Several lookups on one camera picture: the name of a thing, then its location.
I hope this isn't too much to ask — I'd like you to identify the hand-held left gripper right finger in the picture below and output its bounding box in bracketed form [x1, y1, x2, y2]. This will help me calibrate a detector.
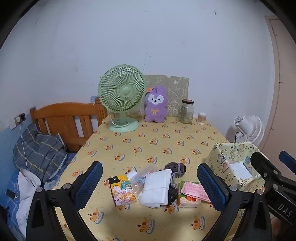
[196, 163, 271, 241]

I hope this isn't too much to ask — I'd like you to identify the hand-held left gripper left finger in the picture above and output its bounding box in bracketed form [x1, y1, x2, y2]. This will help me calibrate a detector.
[25, 161, 103, 241]

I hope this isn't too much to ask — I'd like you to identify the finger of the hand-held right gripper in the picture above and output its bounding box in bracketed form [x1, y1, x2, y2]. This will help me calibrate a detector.
[279, 151, 296, 174]
[251, 151, 285, 186]

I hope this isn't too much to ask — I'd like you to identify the pink packet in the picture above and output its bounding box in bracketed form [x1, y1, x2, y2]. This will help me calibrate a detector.
[180, 181, 211, 202]

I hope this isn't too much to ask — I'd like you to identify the printed fabric storage box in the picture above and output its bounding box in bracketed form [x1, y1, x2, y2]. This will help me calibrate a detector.
[206, 142, 266, 192]

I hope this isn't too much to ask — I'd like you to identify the grey drawstring pouch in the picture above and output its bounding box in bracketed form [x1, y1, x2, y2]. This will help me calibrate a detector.
[165, 162, 187, 183]

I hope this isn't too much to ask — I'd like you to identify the black pouch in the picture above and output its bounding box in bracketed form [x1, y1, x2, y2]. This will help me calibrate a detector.
[168, 183, 179, 205]

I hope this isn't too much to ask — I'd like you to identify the clear plastic bag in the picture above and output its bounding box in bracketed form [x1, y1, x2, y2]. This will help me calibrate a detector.
[126, 164, 160, 194]

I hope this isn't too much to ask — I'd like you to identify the white standing fan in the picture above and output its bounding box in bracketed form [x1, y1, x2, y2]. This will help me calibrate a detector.
[233, 115, 265, 145]

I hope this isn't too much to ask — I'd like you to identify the grey plaid pillow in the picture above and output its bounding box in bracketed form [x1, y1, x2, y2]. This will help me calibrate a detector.
[13, 123, 67, 186]

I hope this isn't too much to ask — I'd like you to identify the beige door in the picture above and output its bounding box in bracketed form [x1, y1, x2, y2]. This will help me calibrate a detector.
[265, 15, 296, 160]

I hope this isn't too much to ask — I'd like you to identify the wooden bed headboard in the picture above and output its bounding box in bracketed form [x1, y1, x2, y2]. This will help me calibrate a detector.
[30, 97, 108, 153]

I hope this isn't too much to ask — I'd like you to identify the glass jar with dark lid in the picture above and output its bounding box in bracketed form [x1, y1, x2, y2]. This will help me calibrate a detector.
[178, 99, 195, 124]

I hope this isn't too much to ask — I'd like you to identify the blue printed bedsheet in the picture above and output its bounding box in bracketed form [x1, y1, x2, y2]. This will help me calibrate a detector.
[0, 152, 77, 241]

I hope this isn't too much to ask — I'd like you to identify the green desk fan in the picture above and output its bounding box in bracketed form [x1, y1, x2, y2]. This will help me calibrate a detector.
[97, 65, 146, 133]

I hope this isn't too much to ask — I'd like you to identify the purple plush toy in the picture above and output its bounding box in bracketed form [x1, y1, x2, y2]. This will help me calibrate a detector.
[143, 86, 167, 123]

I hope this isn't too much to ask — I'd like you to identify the green printed board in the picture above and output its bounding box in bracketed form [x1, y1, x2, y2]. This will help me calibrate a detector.
[139, 74, 190, 118]

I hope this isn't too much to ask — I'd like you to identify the white charging cable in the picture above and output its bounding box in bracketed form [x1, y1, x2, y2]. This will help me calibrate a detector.
[20, 122, 28, 171]

